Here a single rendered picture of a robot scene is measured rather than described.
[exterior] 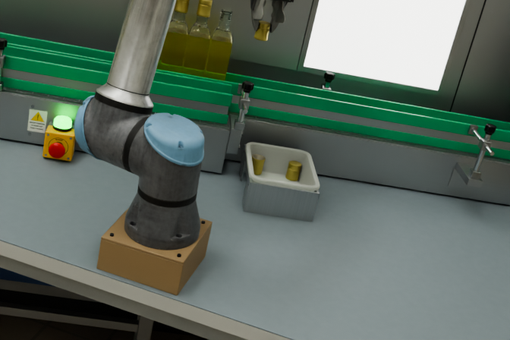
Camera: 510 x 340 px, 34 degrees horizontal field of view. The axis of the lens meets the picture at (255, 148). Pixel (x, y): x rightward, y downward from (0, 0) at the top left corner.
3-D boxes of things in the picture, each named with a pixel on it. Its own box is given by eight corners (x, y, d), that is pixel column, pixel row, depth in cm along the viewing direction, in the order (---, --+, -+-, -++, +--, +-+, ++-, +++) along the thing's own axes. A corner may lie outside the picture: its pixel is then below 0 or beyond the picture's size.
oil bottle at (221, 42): (218, 102, 225) (233, 26, 217) (219, 109, 220) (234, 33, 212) (198, 99, 224) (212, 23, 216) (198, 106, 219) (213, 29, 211)
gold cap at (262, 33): (252, 36, 213) (255, 19, 212) (264, 37, 215) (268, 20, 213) (256, 40, 210) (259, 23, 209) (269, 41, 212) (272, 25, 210)
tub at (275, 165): (303, 180, 221) (310, 150, 217) (313, 220, 200) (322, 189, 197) (238, 170, 218) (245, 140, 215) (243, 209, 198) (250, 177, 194)
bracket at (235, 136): (237, 140, 221) (243, 116, 218) (239, 155, 212) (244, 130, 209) (225, 138, 220) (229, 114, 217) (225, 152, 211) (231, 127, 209)
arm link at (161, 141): (176, 209, 155) (185, 144, 149) (118, 183, 160) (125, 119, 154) (209, 187, 165) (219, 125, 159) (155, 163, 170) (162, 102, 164)
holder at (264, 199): (299, 173, 226) (306, 147, 223) (312, 221, 200) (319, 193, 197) (237, 163, 223) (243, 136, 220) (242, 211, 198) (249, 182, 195)
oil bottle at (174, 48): (176, 95, 224) (190, 19, 215) (176, 102, 219) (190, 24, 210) (155, 91, 223) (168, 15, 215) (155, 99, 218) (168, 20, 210)
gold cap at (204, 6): (209, 14, 214) (212, -2, 212) (209, 18, 211) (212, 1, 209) (196, 12, 214) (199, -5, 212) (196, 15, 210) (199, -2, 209)
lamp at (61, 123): (72, 126, 205) (73, 114, 203) (70, 133, 200) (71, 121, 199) (54, 123, 204) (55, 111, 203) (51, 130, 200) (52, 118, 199)
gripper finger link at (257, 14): (251, 33, 205) (264, -2, 202) (243, 26, 210) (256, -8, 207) (262, 36, 206) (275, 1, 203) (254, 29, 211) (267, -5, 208)
